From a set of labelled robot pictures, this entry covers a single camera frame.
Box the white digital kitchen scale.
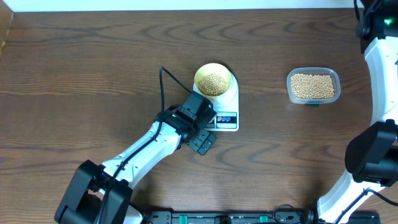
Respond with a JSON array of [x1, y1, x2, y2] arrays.
[[193, 70, 239, 132]]

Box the pile of soybeans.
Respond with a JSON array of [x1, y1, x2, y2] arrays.
[[290, 73, 335, 99]]

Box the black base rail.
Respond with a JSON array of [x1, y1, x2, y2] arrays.
[[136, 210, 382, 224]]

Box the yellow plastic bowl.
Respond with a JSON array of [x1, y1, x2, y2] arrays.
[[194, 63, 232, 97]]

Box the soybeans in yellow bowl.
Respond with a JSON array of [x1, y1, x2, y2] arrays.
[[198, 73, 228, 96]]

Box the clear plastic container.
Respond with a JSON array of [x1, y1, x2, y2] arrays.
[[287, 67, 341, 105]]

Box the green label under container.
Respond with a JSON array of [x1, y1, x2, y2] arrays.
[[305, 104, 320, 107]]

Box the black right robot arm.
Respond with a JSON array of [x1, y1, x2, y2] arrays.
[[302, 0, 397, 223]]

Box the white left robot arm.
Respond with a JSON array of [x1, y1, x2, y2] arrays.
[[54, 122, 216, 223]]

